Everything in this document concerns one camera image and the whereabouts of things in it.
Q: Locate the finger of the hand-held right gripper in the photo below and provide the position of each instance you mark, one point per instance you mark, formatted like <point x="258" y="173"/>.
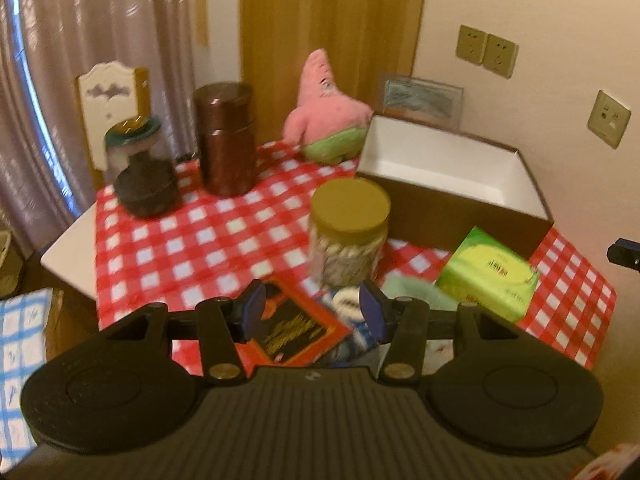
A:
<point x="626" y="256"/>

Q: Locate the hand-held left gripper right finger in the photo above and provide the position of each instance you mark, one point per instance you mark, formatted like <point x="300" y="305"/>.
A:
<point x="372" y="310"/>

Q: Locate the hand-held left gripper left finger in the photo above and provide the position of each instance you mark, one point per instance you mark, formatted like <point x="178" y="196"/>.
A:
<point x="253" y="306"/>

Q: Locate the red and black packet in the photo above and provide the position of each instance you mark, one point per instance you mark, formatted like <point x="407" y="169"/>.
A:
<point x="295" y="330"/>

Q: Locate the brown box with white inside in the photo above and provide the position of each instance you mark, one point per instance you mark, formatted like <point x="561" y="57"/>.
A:
<point x="435" y="210"/>

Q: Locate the grey blue striped sock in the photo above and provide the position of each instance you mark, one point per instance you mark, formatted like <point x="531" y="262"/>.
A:
<point x="350" y="340"/>

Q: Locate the clear jar with gold lid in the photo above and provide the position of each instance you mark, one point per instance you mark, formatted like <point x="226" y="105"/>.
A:
<point x="347" y="240"/>

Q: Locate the red white checkered tablecloth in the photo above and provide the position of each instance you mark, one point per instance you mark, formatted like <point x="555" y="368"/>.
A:
<point x="200" y="240"/>

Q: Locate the green tissue pack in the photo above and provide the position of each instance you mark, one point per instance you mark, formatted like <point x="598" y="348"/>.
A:
<point x="485" y="272"/>

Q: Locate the glass jar with green lid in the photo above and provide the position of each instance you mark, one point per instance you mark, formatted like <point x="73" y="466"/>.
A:
<point x="145" y="190"/>

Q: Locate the dark brown cylindrical canister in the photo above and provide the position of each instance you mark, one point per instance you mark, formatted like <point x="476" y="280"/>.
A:
<point x="225" y="150"/>

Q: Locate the white table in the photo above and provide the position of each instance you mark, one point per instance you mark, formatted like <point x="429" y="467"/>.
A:
<point x="70" y="255"/>

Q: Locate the pink starfish plush toy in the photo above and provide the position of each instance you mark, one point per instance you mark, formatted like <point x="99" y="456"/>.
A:
<point x="325" y="115"/>

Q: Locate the red white bag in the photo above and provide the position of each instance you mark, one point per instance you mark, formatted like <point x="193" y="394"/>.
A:
<point x="607" y="462"/>

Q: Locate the framed picture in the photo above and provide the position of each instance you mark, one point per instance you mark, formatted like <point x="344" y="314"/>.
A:
<point x="420" y="100"/>

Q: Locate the blue white checked cloth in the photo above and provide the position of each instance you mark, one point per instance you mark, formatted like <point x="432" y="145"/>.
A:
<point x="20" y="360"/>

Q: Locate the grey sheer curtain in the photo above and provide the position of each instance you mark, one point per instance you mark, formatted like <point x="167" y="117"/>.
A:
<point x="75" y="35"/>

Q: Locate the beige antenna wall socket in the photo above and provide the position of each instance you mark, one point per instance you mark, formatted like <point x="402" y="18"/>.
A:
<point x="608" y="119"/>

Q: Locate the beige wall outlet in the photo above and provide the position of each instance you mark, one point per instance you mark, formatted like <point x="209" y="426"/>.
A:
<point x="500" y="56"/>
<point x="470" y="45"/>

